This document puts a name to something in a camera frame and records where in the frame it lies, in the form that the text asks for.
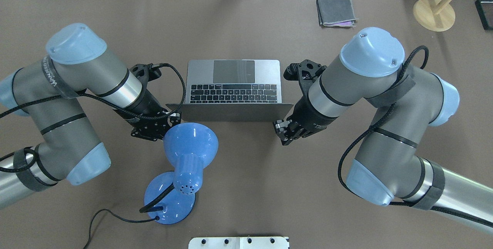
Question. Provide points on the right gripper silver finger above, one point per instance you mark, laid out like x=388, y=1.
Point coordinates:
x=281, y=129

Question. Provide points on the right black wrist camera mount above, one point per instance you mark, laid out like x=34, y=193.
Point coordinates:
x=306, y=73

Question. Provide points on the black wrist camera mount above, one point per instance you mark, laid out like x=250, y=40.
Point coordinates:
x=145, y=73
x=306, y=73

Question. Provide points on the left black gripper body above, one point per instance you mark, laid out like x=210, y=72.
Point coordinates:
x=147, y=107

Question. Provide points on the black box at right edge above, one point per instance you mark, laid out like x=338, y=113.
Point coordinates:
x=485, y=12

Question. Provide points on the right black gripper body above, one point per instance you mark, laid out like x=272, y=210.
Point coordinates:
x=310, y=118

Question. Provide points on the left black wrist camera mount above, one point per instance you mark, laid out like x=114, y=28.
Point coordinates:
x=145, y=73

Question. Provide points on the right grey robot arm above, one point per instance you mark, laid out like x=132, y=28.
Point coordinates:
x=408, y=99

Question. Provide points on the folded grey purple cloth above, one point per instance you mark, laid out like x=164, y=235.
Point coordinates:
x=336, y=13

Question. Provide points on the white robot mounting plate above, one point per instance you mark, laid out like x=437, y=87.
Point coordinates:
x=250, y=242

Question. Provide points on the brown table mat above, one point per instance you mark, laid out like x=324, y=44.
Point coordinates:
x=254, y=186

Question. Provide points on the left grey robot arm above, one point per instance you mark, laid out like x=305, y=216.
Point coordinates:
x=78, y=63

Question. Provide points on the grey laptop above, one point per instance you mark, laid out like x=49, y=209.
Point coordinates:
x=233, y=90

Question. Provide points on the wooden stand with round base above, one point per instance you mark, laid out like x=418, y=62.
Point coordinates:
x=434, y=15

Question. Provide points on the blue desk lamp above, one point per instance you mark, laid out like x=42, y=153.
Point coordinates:
x=170, y=197

